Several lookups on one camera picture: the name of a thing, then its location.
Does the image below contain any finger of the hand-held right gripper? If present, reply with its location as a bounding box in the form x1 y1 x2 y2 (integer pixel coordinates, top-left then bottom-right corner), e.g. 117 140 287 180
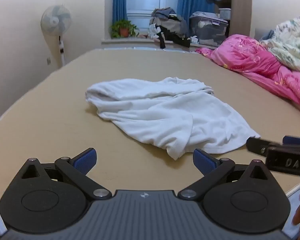
283 135 300 147
246 137 283 155

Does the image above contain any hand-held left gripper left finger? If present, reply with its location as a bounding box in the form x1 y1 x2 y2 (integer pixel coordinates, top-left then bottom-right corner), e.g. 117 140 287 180
20 147 112 200

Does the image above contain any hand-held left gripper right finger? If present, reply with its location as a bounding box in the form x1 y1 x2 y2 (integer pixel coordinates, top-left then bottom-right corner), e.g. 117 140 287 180
177 148 268 200

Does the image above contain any white garment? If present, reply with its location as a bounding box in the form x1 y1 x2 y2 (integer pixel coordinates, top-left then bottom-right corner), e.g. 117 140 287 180
85 77 261 160

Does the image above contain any pile of dark clothes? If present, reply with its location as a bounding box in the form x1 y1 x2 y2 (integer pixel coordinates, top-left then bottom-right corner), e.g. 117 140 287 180
148 7 192 49

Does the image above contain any plaid bed sheet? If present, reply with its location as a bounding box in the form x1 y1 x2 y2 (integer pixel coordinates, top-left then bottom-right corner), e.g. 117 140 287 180
0 177 300 240

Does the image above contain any beige bed mat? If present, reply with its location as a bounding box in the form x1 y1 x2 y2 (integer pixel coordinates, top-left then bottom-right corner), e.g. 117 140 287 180
0 47 300 205

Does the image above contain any pink floral blanket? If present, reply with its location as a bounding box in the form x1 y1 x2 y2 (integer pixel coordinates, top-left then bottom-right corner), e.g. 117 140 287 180
195 34 300 119

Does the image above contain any pale floral quilt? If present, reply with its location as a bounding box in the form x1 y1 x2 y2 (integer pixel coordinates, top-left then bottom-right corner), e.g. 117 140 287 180
260 16 300 74

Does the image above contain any clear plastic storage box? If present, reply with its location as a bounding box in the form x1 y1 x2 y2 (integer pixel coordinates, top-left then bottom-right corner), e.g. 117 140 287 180
189 11 229 47

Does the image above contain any potted green plant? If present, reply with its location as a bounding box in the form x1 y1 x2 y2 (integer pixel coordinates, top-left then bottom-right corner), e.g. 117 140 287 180
110 19 140 39

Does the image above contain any wooden wardrobe panel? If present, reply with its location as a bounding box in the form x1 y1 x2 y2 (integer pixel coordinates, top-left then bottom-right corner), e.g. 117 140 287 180
230 0 255 39

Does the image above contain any white standing fan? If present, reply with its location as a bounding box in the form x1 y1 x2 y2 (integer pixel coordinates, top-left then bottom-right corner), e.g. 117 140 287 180
40 4 72 68

